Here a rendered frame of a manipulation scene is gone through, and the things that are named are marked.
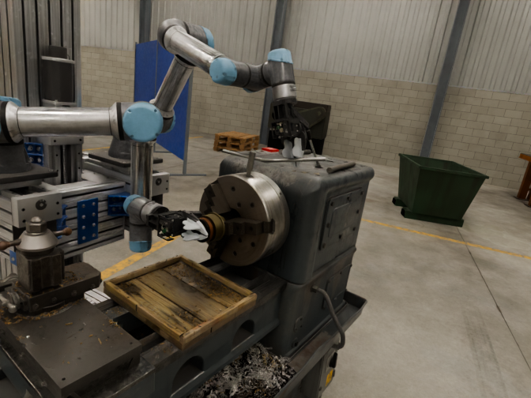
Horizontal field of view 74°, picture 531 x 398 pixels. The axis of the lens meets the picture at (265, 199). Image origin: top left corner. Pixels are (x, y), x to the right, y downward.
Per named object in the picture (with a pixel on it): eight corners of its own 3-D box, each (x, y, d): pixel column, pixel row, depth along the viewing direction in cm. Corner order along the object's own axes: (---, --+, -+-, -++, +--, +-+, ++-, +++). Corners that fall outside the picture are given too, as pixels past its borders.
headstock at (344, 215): (281, 216, 199) (292, 148, 188) (362, 245, 173) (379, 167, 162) (205, 242, 152) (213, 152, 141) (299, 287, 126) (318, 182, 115)
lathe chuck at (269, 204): (210, 238, 140) (223, 161, 130) (273, 274, 124) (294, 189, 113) (193, 243, 133) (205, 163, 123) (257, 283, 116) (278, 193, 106)
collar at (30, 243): (48, 234, 83) (47, 223, 83) (65, 245, 79) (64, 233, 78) (9, 242, 77) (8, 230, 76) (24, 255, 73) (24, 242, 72)
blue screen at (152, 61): (117, 136, 921) (118, 39, 855) (148, 137, 963) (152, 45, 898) (161, 175, 590) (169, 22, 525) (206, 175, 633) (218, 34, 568)
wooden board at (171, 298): (179, 263, 131) (180, 253, 130) (256, 305, 112) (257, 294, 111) (103, 292, 107) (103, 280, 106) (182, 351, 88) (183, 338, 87)
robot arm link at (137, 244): (151, 240, 133) (152, 213, 130) (152, 253, 123) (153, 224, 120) (129, 241, 130) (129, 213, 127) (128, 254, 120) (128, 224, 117)
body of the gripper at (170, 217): (169, 242, 106) (144, 230, 112) (191, 236, 112) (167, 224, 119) (170, 219, 103) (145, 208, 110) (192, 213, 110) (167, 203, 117)
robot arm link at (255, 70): (229, 68, 116) (253, 57, 109) (253, 73, 125) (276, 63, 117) (232, 91, 117) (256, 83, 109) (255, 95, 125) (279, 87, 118)
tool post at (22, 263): (52, 272, 86) (50, 235, 83) (67, 285, 82) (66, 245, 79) (17, 283, 80) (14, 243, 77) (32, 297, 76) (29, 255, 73)
